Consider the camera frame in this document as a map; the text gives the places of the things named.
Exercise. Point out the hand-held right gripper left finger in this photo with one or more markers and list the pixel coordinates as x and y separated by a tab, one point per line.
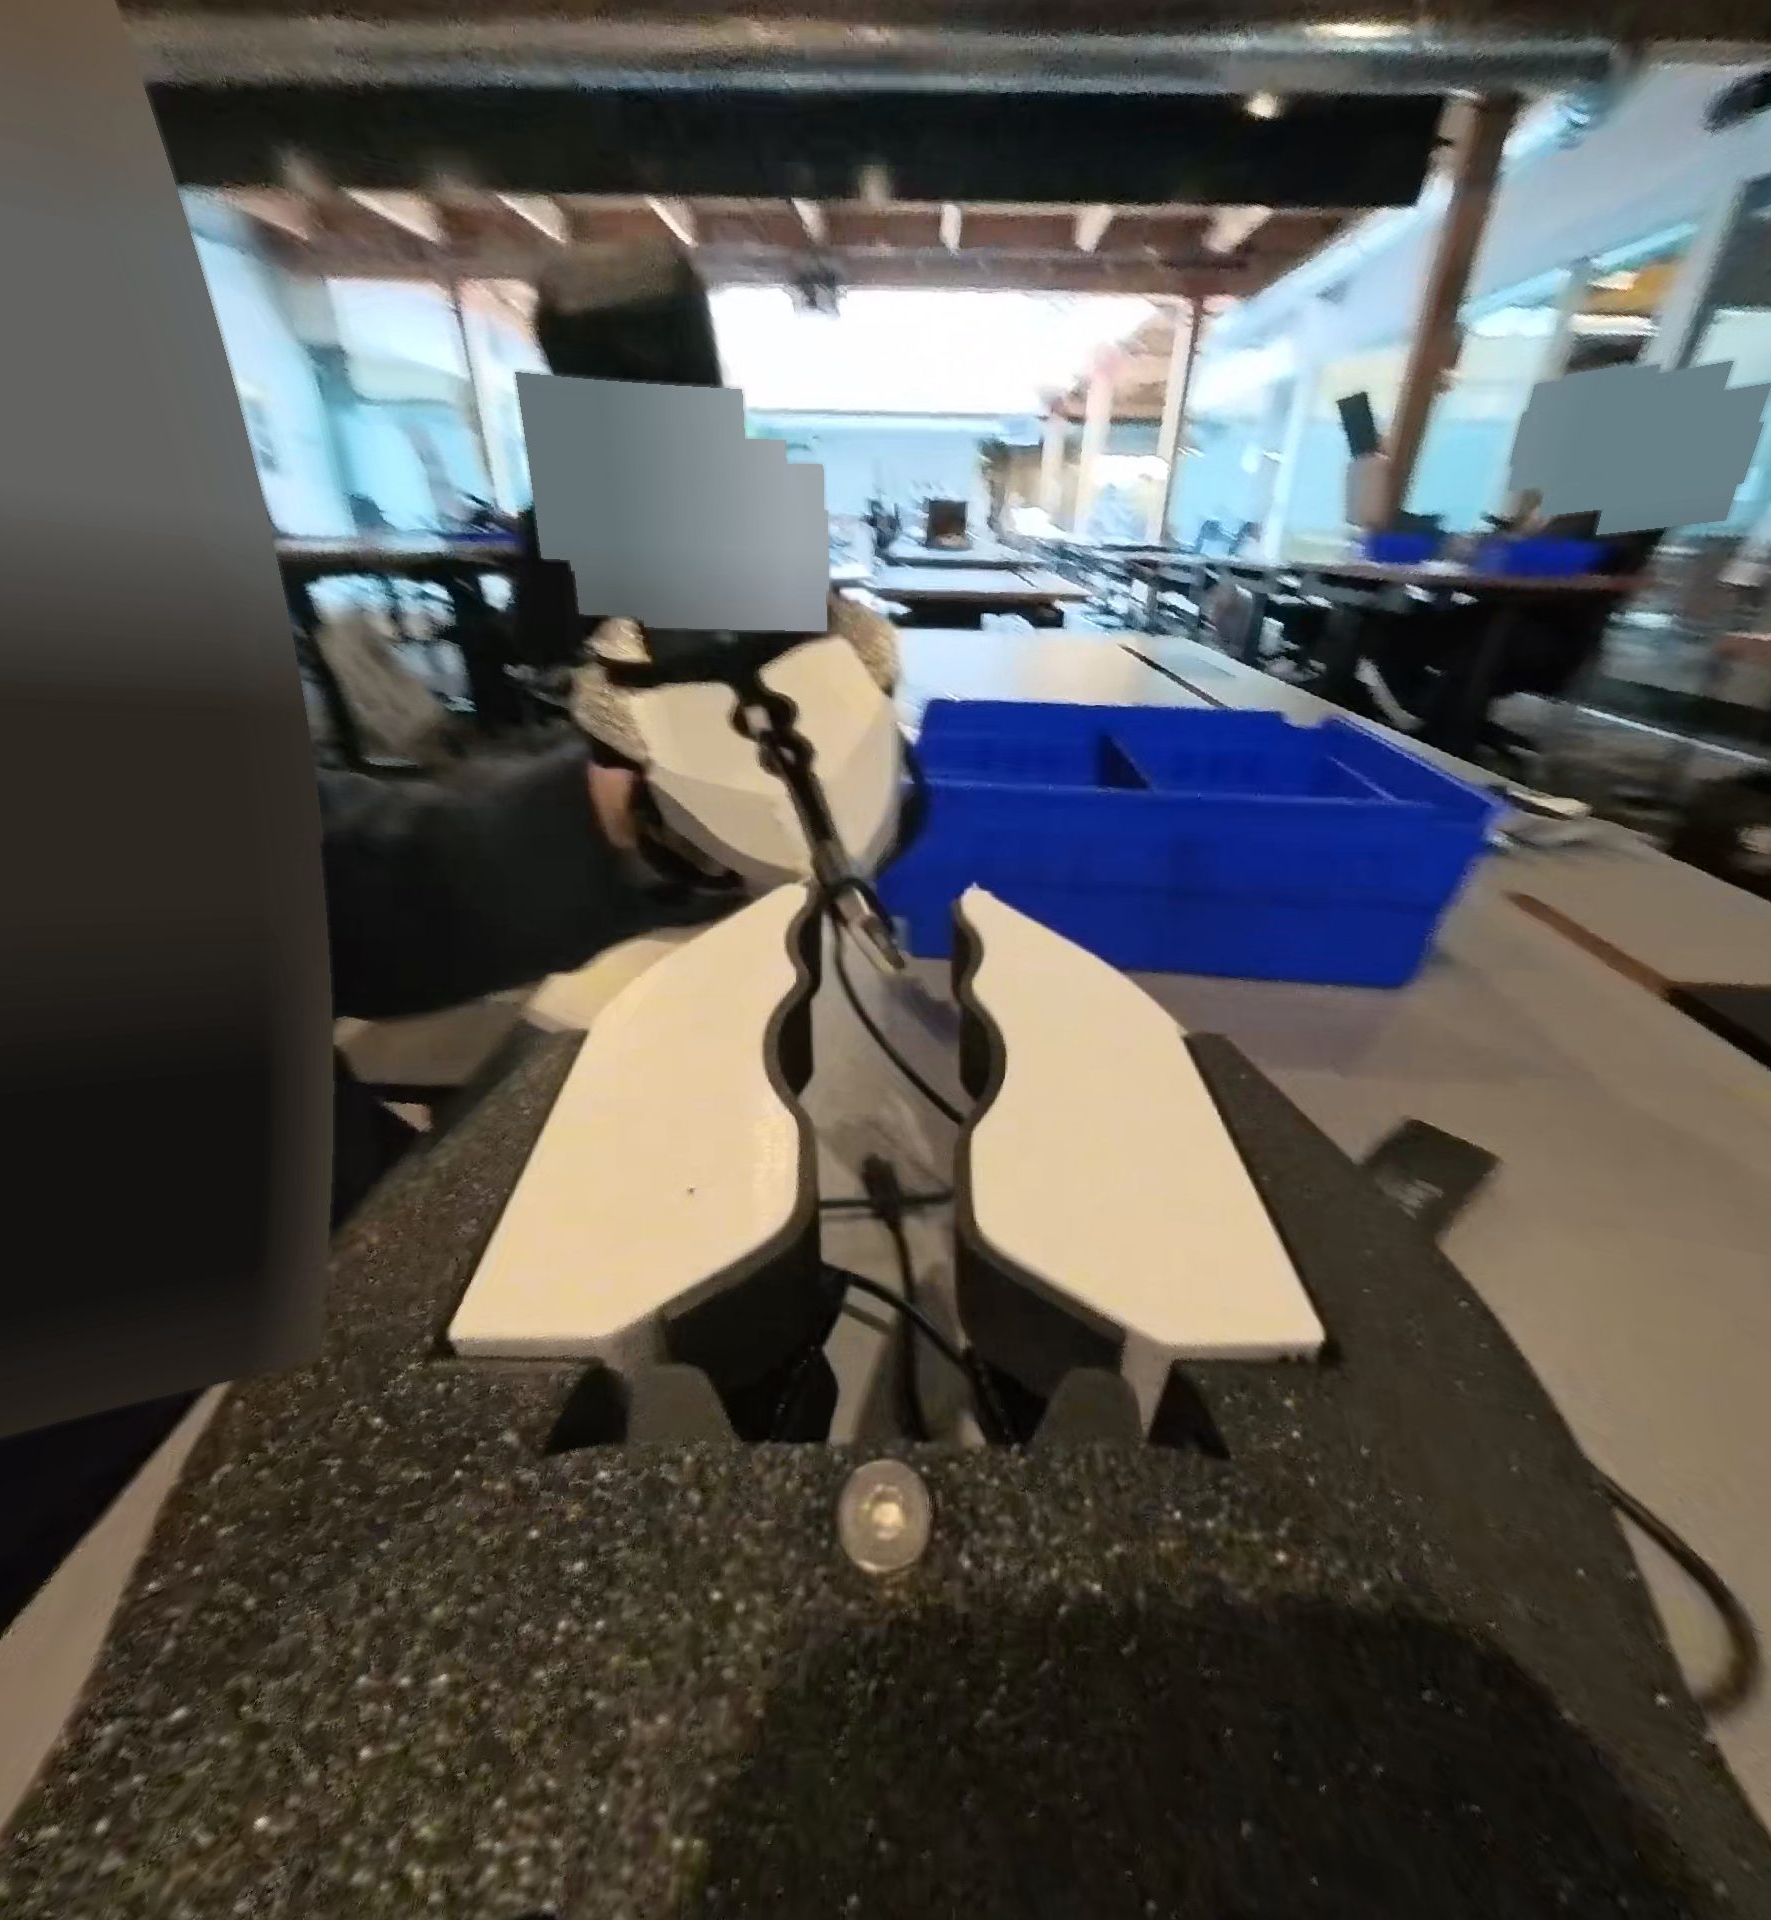
646	1185

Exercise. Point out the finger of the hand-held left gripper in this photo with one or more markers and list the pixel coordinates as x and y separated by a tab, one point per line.
847	749
704	772

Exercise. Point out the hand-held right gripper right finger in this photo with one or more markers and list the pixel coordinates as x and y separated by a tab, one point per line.
1125	1185

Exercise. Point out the blue plastic bin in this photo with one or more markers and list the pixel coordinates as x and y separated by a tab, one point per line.
1170	900

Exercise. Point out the person's left forearm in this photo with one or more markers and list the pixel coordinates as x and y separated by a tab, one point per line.
467	870

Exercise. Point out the person's left hand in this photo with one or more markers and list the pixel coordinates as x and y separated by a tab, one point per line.
616	802

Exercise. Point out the black hanging panel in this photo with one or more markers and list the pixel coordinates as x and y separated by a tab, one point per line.
749	150

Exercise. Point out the row of office desks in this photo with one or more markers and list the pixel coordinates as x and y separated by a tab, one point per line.
977	592

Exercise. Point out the small black device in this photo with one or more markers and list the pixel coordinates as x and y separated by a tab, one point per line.
1437	1168

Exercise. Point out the long office desk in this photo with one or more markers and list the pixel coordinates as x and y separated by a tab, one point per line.
1335	569

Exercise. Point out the small blue bin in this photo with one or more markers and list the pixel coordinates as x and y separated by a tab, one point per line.
1403	545
1537	557

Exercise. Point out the black tilted board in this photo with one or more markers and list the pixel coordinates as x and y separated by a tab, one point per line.
1357	420

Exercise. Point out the wooden column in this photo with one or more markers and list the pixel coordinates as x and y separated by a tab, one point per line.
1448	301

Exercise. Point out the black ceiling speaker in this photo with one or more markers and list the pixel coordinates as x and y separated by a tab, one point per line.
1747	93

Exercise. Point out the slim silver air duct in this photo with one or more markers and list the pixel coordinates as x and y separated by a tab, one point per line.
826	53

